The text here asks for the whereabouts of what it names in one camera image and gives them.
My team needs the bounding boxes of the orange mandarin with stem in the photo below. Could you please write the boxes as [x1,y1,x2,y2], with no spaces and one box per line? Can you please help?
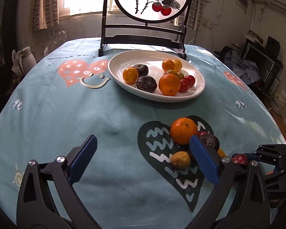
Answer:
[170,117,198,145]

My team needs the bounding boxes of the round painted screen on stand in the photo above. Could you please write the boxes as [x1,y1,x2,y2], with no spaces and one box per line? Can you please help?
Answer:
[98,0,192,60]

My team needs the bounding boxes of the pile of blue-grey clothes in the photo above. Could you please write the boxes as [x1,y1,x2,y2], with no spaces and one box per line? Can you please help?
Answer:
[214,46,261,85]

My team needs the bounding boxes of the right checked curtain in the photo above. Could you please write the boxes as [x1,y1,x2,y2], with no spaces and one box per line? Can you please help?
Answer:
[170,0,204,31]

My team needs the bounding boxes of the small red cherry tomato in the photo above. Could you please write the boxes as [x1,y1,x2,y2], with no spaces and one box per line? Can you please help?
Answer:
[179,79,190,93]

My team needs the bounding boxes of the large dark purple mangosteen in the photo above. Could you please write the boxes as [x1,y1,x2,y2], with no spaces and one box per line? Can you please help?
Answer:
[136,76,157,93]

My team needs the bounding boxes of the red cherry tomato on table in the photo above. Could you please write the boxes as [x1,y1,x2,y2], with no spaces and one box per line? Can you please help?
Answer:
[197,131,208,136]

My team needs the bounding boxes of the white plastic bucket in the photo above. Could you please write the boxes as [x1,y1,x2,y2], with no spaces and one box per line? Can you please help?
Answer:
[270,85,286,115]

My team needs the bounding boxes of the black metal rack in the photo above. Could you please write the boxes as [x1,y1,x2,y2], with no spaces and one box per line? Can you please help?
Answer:
[240,36,283,96]

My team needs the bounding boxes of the left checked curtain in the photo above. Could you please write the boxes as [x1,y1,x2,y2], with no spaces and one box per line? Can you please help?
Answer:
[29,0,59,34]

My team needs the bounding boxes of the white oval plate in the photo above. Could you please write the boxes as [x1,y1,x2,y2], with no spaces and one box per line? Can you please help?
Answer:
[108,50,206,103]

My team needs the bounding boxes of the checked curtain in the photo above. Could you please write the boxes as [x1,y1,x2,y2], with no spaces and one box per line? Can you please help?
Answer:
[29,0,59,34]
[170,0,204,31]

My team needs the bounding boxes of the large orange mandarin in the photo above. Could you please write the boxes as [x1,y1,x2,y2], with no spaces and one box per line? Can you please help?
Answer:
[158,73,181,96]

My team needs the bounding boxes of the yellow spotted round fruit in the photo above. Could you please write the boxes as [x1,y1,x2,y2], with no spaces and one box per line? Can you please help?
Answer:
[173,59,183,72]

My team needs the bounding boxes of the greenish yellow tangerine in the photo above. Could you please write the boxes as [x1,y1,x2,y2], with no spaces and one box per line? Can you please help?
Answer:
[164,69,179,77]

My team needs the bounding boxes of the small yellow kumquat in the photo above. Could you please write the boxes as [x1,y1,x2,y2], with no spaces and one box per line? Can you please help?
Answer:
[178,72,184,80]

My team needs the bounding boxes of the dark red apple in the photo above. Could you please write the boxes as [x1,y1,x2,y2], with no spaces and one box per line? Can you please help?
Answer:
[231,154,248,165]

